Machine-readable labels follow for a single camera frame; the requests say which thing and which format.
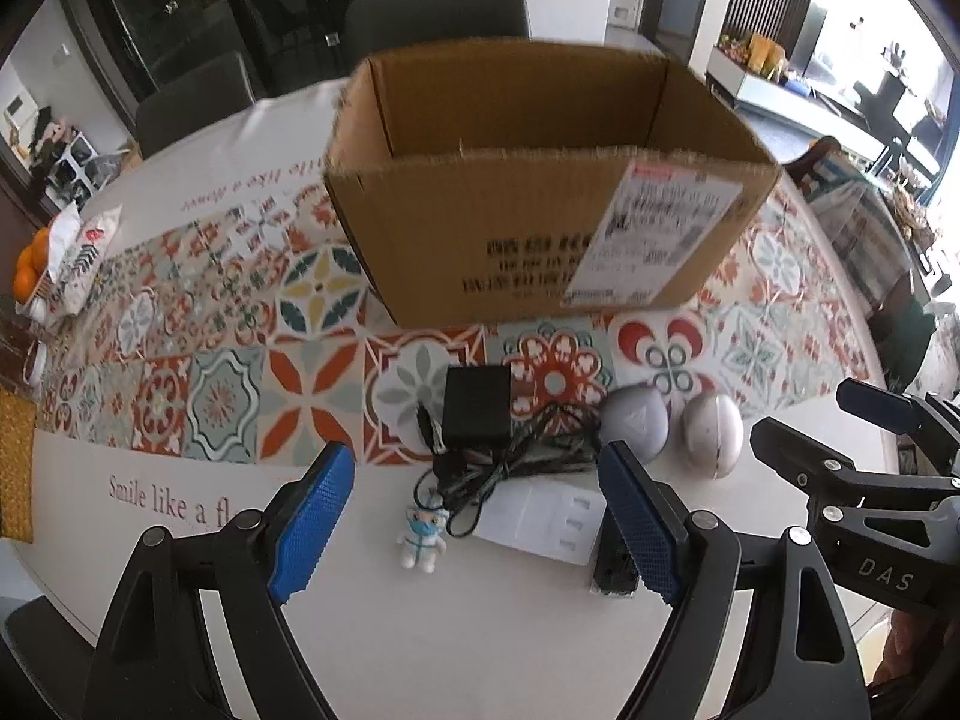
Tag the patterned tablecloth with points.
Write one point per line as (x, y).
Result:
(210, 390)

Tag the white low media cabinet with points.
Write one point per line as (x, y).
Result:
(757, 86)

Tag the wicker basket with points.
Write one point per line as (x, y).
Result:
(131, 153)

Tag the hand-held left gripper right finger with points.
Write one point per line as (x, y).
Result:
(637, 517)

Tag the yellow woven placemat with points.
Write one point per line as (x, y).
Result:
(15, 465)

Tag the dark chair back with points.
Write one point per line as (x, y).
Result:
(45, 660)

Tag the pile of oranges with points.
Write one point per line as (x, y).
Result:
(30, 262)

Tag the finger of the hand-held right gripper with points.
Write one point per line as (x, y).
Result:
(877, 399)
(802, 457)

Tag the cardboard box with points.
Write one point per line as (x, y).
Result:
(495, 240)

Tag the white power strip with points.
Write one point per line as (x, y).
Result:
(540, 521)

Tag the dark grey dining chair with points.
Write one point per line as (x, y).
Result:
(442, 15)
(195, 101)

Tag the small brown rimmed bowl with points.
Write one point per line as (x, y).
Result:
(36, 361)

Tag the armchair with striped blanket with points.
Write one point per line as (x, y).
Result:
(855, 210)

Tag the black rectangular device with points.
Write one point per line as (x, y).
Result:
(611, 577)

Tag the person's right hand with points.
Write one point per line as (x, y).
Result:
(919, 671)

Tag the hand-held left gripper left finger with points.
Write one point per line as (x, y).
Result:
(315, 517)

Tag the black power adapter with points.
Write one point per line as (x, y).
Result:
(476, 401)

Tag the leaf patterned snack bag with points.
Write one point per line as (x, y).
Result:
(79, 247)

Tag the white round ball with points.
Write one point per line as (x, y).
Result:
(712, 431)

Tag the dark glass door cabinet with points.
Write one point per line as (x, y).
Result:
(247, 7)

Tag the white storage rack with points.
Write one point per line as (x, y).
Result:
(71, 165)

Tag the grey round ball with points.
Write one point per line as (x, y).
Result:
(636, 420)

